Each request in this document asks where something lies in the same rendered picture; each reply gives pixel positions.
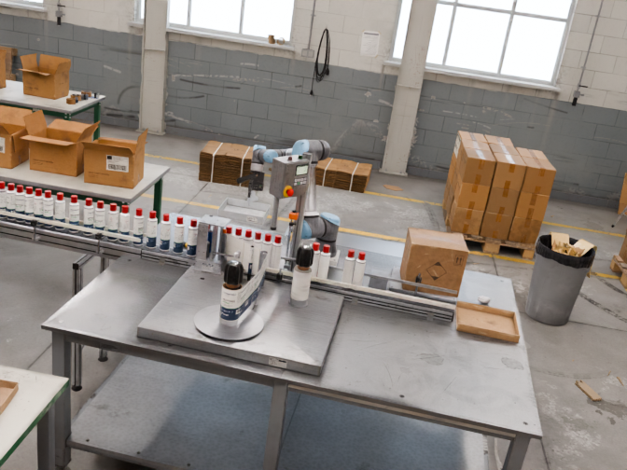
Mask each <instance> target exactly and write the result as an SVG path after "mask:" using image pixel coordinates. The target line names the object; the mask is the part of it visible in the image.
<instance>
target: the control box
mask: <svg viewBox="0 0 627 470"><path fill-rule="evenodd" d="M298 156H299V155H293V156H290V157H292V161H287V159H288V157H289V156H285V157H279V158H273V159H272V175H271V183H270V191H269V193H270V194H271V195H273V196H275V197H277V198H279V199H286V198H291V197H296V196H301V195H304V194H305V192H306V186H307V181H306V184H305V185H299V186H294V179H296V178H301V177H307V178H308V172H307V174H303V175H297V176H295V174H296V167H297V165H301V164H307V163H309V165H310V161H309V160H308V159H302V160H299V159H298ZM309 165H308V171H309ZM293 186H294V187H293ZM288 189H293V190H294V193H293V195H292V196H291V197H289V196H287V194H286V191H287V190H288Z"/></svg>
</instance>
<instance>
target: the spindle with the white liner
mask: <svg viewBox="0 0 627 470"><path fill-rule="evenodd" d="M313 262H314V249H313V248H312V246H311V245H308V244H302V245H300V247H299V248H298V250H297V255H296V264H297V266H296V267H295V268H294V274H293V281H292V288H291V295H290V300H289V303H290V304H291V305H292V306H294V307H298V308H302V307H306V306H307V305H308V302H307V300H308V295H309V288H310V281H311V275H312V269H311V268H310V266H311V265H312V264H313Z"/></svg>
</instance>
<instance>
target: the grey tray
mask: <svg viewBox="0 0 627 470"><path fill-rule="evenodd" d="M270 209H271V206H270V205H269V204H264V203H258V202H252V201H250V206H248V203H247V200H238V199H233V198H226V199H225V200H224V202H223V203H222V204H221V206H220V207H219V208H218V210H217V216H218V217H223V218H228V219H231V220H236V221H242V222H246V223H252V224H258V225H263V224H264V222H265V220H266V218H267V216H268V215H269V213H270Z"/></svg>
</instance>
